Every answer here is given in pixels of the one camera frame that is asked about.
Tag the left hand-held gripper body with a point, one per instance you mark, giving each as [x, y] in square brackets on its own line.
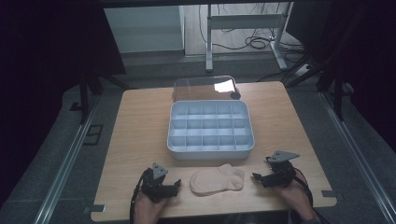
[155, 186]

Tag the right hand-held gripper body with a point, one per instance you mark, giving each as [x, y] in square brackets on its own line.
[281, 174]

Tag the beige socks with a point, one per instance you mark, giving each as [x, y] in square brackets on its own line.
[218, 183]

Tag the white compartment storage box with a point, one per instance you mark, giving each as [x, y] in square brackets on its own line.
[210, 129]

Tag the person's left hand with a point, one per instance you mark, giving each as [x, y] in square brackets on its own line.
[149, 208]

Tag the person's right hand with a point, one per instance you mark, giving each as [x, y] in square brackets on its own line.
[295, 197]

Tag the small black round object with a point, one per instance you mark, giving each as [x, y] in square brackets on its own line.
[235, 95]

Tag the black stand legs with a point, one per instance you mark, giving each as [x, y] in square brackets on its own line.
[84, 96]
[337, 93]

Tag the clear plastic box lid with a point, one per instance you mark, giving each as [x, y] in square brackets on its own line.
[202, 87]

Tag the white power strip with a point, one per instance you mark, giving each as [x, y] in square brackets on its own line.
[303, 70]

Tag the dark curtain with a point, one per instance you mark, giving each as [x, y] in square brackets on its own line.
[46, 62]
[367, 62]

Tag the white cabinet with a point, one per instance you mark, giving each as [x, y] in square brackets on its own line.
[143, 29]

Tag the aluminium rail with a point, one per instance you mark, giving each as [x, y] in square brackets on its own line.
[65, 168]
[358, 155]

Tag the black floor tape frame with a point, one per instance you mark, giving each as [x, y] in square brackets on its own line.
[88, 135]

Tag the white metal stand frame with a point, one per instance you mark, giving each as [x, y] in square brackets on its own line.
[209, 37]

